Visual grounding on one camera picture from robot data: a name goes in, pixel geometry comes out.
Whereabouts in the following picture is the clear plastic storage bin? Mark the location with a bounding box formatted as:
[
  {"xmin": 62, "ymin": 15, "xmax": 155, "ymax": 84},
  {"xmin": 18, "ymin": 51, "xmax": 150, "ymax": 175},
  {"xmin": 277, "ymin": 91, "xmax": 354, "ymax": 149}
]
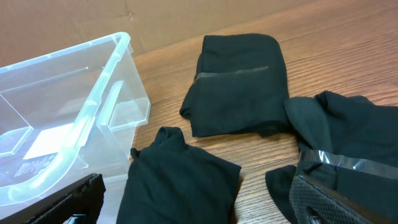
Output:
[{"xmin": 1, "ymin": 32, "xmax": 150, "ymax": 223}]

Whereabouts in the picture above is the large folded black garment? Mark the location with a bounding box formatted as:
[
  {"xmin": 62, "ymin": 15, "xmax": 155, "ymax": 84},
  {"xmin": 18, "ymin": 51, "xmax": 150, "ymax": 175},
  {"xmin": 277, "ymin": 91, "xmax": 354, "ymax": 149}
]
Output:
[{"xmin": 180, "ymin": 34, "xmax": 291, "ymax": 138}]

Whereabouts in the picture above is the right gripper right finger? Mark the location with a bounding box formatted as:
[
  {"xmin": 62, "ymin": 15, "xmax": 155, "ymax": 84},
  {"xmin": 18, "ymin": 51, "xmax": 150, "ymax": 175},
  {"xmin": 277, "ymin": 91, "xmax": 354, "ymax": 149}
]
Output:
[{"xmin": 289, "ymin": 175, "xmax": 397, "ymax": 224}]

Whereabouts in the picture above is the white label in bin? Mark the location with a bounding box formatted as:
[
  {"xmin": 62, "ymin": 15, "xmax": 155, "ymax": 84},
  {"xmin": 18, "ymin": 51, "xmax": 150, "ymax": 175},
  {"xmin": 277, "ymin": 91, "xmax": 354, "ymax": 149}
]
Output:
[{"xmin": 23, "ymin": 123, "xmax": 73, "ymax": 160}]

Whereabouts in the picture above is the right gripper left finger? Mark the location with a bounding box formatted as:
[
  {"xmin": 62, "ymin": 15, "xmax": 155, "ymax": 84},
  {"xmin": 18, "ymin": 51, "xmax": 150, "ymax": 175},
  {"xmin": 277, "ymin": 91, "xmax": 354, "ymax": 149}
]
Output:
[{"xmin": 1, "ymin": 174, "xmax": 106, "ymax": 224}]

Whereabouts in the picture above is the black taped garment right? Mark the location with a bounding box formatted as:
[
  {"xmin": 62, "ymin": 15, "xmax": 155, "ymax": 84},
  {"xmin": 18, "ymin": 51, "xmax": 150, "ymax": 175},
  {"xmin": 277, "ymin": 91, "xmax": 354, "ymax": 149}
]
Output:
[{"xmin": 265, "ymin": 91, "xmax": 397, "ymax": 223}]

